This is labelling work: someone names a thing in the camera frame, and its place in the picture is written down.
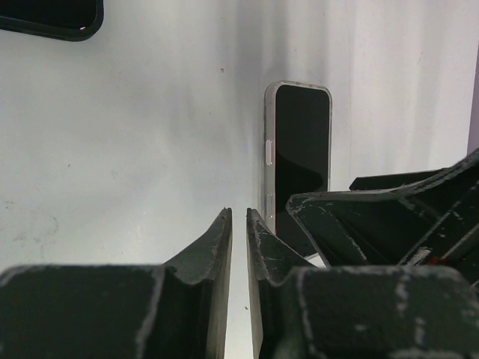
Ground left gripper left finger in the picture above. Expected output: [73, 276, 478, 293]
[1, 209, 232, 358]

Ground clear phone case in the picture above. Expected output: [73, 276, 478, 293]
[261, 80, 332, 259]

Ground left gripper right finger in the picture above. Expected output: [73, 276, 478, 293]
[246, 209, 478, 358]

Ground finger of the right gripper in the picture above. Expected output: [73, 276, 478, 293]
[287, 164, 478, 266]
[349, 149, 478, 191]

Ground black smartphone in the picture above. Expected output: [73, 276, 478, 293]
[275, 84, 331, 257]
[1, 0, 104, 42]

